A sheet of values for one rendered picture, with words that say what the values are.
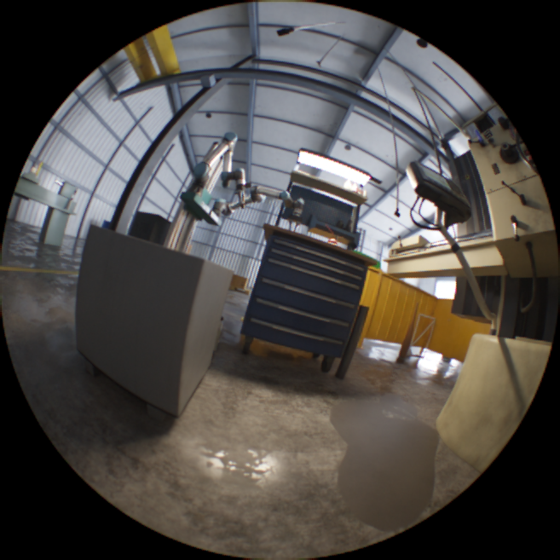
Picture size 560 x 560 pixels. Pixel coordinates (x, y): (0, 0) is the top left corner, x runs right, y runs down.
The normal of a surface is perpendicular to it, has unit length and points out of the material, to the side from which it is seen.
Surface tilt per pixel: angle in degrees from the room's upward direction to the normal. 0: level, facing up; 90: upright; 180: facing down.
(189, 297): 90
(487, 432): 90
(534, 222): 90
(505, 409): 90
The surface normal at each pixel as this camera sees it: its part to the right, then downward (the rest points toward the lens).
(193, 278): 0.10, -0.01
